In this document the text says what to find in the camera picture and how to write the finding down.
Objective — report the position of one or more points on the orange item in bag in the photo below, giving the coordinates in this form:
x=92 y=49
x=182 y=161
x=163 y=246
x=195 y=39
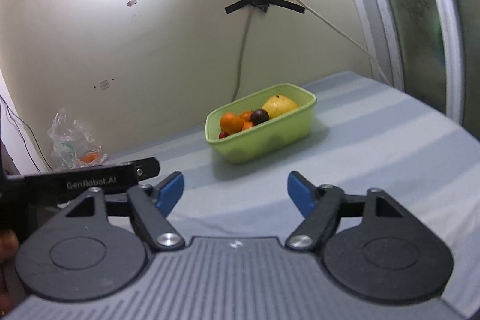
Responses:
x=89 y=157

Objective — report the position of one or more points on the small wall sticker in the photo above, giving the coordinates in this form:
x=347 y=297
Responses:
x=105 y=84
x=131 y=2

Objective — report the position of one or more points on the dark purple plum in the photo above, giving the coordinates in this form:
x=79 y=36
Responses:
x=259 y=116

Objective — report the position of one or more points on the large orange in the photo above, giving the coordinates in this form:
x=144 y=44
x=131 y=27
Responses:
x=230 y=122

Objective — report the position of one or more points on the yellow pear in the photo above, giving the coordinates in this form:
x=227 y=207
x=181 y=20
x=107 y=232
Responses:
x=280 y=106

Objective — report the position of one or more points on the small orange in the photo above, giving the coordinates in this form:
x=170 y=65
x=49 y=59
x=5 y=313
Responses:
x=248 y=125
x=246 y=115

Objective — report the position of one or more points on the red plum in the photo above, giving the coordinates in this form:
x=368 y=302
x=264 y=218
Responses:
x=224 y=135

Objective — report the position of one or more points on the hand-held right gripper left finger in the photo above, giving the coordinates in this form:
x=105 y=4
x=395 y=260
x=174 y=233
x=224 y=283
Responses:
x=170 y=192

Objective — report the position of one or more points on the clear plastic bag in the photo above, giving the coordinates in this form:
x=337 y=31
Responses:
x=67 y=140

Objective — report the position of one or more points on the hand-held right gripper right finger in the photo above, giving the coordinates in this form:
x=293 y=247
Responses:
x=300 y=192

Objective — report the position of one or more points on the striped grey sheet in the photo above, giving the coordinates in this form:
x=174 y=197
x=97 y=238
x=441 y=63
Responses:
x=375 y=155

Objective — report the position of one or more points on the green plastic basin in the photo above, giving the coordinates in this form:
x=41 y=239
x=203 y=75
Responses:
x=262 y=144

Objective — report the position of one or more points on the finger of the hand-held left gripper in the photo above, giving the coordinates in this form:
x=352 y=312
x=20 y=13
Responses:
x=147 y=168

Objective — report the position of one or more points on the person's left hand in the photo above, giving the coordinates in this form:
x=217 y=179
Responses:
x=6 y=248

